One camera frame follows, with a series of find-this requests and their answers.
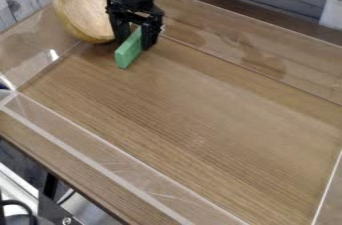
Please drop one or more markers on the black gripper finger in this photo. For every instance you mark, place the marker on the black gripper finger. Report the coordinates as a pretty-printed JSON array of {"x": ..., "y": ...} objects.
[
  {"x": 120, "y": 26},
  {"x": 150, "y": 34}
]

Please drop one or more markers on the green rectangular block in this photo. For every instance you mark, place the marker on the green rectangular block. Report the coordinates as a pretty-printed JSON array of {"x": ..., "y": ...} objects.
[{"x": 128, "y": 50}]

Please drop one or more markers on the brown wooden bowl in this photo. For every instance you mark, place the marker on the brown wooden bowl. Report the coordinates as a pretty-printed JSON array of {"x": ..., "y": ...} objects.
[{"x": 84, "y": 19}]

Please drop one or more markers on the white cylindrical container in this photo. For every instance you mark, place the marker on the white cylindrical container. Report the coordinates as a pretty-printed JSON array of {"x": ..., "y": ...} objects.
[{"x": 332, "y": 14}]

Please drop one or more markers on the black table leg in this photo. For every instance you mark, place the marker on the black table leg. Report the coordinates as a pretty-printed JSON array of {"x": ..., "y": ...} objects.
[{"x": 51, "y": 186}]

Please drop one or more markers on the clear acrylic tray wall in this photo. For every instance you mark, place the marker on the clear acrylic tray wall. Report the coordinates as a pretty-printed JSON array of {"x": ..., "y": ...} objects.
[{"x": 217, "y": 132}]

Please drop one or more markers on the black metal bracket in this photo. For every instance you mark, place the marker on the black metal bracket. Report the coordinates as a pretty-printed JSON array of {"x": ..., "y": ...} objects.
[{"x": 51, "y": 214}]

